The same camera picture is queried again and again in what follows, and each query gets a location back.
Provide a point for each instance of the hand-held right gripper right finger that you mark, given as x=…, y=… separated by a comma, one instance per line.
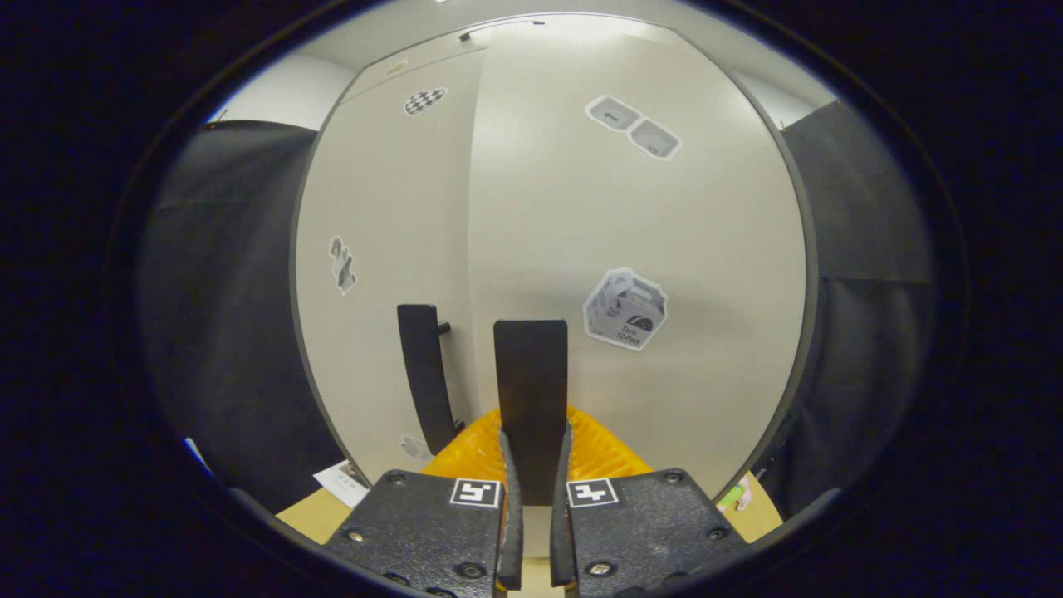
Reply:
x=648, y=531

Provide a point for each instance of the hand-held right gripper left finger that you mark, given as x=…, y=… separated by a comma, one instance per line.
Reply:
x=415, y=531

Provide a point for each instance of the cabinet door with box stickers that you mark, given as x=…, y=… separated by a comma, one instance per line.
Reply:
x=664, y=232

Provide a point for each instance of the grey double-door shoe cabinet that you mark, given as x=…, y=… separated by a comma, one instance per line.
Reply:
x=812, y=274

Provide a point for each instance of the cabinet door with checkered sticker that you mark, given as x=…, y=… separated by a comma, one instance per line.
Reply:
x=390, y=208

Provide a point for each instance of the grey cabinet drawer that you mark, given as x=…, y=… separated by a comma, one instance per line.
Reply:
x=432, y=58

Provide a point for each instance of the white paper card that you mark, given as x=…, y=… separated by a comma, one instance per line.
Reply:
x=342, y=483

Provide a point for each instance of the small pink green object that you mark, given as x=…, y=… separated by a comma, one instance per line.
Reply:
x=732, y=496

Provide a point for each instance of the black backdrop cloth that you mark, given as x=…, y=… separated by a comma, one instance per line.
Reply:
x=224, y=291

